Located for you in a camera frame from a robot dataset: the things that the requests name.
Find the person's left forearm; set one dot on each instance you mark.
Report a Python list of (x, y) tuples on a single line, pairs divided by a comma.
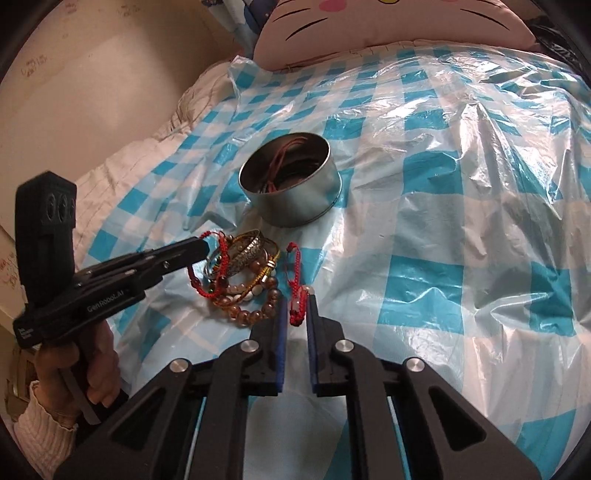
[(39, 434)]

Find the thin silver bangle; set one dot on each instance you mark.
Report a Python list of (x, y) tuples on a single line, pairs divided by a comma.
[(208, 267)]

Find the beige quilt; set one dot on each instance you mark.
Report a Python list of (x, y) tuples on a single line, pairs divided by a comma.
[(138, 161)]

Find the round metal tin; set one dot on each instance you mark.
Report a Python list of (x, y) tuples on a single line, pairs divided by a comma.
[(300, 203)]

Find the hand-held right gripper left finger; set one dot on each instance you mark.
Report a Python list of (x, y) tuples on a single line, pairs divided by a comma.
[(279, 346)]

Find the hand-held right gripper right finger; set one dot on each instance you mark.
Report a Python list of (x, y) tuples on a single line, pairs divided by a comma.
[(314, 346)]

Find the gold bangle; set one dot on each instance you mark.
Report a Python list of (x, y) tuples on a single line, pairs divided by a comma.
[(272, 261)]

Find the wide patterned silver bangle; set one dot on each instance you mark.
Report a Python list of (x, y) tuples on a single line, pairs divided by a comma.
[(249, 251)]

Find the black jacket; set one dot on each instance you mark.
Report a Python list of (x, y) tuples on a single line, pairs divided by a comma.
[(558, 46)]

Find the pink cat face pillow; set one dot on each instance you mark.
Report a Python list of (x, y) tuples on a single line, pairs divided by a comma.
[(369, 32)]

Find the person's left hand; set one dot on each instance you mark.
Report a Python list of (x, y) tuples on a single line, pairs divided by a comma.
[(48, 369)]

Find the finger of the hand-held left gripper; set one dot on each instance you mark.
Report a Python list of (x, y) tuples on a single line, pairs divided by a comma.
[(180, 254)]

